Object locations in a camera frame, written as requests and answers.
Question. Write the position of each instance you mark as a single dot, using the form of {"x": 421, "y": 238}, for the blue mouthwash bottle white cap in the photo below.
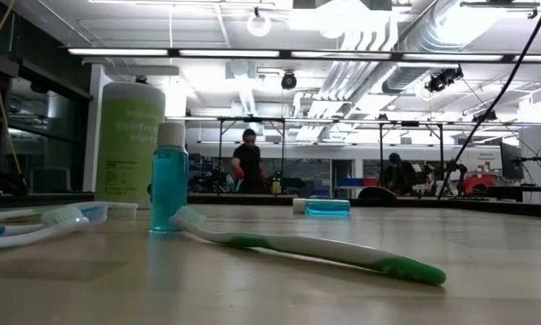
{"x": 168, "y": 189}
{"x": 326, "y": 207}

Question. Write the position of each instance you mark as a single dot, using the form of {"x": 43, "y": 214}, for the green and white toothbrush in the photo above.
{"x": 26, "y": 237}
{"x": 123, "y": 209}
{"x": 324, "y": 248}

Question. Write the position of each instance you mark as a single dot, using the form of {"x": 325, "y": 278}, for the blue and white toothbrush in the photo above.
{"x": 97, "y": 213}

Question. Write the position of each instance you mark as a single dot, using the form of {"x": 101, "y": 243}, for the person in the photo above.
{"x": 398, "y": 176}
{"x": 248, "y": 162}

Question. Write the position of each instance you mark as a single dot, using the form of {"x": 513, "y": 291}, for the long ceiling light bar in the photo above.
{"x": 229, "y": 53}

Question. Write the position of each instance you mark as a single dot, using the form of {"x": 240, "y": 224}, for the green disinfecting wipes canister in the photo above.
{"x": 125, "y": 158}

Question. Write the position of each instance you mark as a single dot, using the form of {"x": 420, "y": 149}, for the red equipment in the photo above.
{"x": 478, "y": 184}

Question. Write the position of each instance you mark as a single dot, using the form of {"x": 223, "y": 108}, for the black monitor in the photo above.
{"x": 510, "y": 161}

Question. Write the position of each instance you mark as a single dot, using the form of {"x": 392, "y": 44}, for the black aluminium table frame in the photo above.
{"x": 243, "y": 199}

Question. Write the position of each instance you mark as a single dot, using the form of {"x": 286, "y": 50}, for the black metal rig frame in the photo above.
{"x": 252, "y": 119}

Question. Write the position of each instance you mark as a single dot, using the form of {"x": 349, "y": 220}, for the black ceiling camera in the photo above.
{"x": 289, "y": 80}

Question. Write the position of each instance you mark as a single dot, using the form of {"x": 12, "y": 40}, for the silver ventilation duct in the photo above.
{"x": 432, "y": 36}

